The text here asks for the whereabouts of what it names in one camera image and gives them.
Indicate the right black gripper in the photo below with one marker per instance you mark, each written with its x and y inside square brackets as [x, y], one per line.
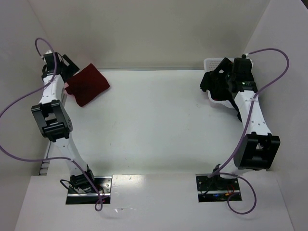
[217, 78]

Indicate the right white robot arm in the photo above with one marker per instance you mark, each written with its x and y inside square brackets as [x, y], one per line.
[257, 147]

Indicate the white plastic basket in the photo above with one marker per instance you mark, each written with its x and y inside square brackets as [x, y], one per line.
[210, 64]

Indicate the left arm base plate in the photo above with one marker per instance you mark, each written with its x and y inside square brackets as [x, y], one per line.
[77, 196]

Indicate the dark red t shirt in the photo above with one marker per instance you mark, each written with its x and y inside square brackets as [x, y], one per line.
[86, 85]

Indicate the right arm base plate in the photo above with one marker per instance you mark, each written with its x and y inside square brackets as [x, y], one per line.
[217, 189]

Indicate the pink folded t shirt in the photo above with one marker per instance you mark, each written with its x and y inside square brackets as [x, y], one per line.
[65, 89]

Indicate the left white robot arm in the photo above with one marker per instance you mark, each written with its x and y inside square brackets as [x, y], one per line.
[54, 122]

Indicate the black t shirt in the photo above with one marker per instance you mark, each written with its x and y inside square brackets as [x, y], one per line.
[214, 83]

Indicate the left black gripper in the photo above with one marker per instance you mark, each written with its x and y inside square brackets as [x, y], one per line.
[70, 66]

